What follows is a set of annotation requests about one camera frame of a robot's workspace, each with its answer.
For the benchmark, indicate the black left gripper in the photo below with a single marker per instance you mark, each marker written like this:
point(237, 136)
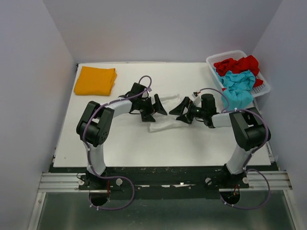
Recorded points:
point(157, 106)

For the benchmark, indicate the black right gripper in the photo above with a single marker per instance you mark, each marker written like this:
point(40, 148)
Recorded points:
point(180, 110)

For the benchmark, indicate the white t-shirt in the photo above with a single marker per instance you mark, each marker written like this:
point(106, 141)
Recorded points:
point(166, 122)

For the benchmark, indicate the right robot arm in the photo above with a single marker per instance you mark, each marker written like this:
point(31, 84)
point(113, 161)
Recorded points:
point(248, 127)

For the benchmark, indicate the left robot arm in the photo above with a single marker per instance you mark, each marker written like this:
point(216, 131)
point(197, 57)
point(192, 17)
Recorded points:
point(94, 126)

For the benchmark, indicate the turquoise t-shirt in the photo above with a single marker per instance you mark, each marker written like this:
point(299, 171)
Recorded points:
point(238, 88)

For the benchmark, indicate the folded orange t-shirt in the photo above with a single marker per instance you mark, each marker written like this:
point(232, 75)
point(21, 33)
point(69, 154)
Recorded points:
point(95, 81)

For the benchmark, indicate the red t-shirt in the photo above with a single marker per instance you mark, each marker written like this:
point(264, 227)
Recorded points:
point(244, 64)

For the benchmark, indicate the white plastic laundry basket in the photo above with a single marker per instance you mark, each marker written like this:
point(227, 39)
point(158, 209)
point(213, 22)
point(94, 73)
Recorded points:
point(236, 54)

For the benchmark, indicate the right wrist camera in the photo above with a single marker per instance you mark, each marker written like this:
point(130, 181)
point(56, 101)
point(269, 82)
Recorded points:
point(196, 98)

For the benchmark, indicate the black mounting rail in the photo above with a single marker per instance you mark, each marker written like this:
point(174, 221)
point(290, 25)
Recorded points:
point(157, 183)

